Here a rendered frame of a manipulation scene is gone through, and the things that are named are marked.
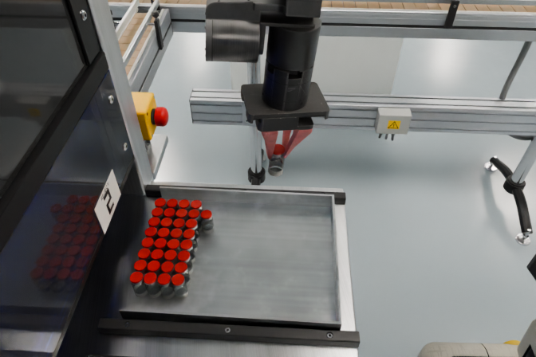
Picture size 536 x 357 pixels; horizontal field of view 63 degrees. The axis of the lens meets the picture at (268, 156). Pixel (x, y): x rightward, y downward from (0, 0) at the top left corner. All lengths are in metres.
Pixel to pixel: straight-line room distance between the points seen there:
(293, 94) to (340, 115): 1.22
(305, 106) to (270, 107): 0.04
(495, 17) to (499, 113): 0.43
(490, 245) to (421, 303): 0.45
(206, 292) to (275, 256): 0.14
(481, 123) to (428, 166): 0.55
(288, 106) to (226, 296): 0.37
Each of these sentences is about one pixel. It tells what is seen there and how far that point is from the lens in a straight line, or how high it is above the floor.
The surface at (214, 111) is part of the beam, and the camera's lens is 1.75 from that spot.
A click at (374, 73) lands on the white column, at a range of 2.35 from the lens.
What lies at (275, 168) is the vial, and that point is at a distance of 0.62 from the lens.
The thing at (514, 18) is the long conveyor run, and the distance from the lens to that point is 1.64.
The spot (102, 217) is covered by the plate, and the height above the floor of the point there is 1.02.
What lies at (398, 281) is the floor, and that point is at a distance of 1.88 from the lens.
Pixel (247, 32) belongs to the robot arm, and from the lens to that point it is 0.48.
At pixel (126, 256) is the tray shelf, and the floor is 0.88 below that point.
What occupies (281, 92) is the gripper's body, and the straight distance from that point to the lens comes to 0.52.
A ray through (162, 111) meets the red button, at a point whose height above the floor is 1.01.
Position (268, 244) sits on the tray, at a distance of 0.82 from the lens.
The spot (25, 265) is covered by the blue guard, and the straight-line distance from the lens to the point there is 0.56.
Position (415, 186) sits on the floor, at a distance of 2.23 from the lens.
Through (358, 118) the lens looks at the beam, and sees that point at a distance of 1.75.
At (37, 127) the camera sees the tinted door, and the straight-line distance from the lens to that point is 0.58.
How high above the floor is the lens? 1.55
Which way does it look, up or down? 43 degrees down
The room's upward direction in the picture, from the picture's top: straight up
